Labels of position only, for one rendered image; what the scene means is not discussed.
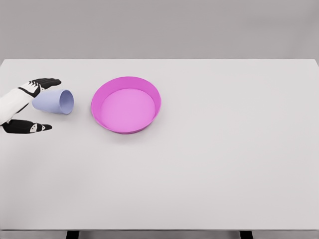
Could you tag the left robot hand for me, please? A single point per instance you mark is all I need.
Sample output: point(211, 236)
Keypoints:
point(15, 100)

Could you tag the pale blue cup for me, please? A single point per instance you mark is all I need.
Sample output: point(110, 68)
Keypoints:
point(51, 101)

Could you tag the pink round plate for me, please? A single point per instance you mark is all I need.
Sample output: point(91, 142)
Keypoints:
point(127, 107)

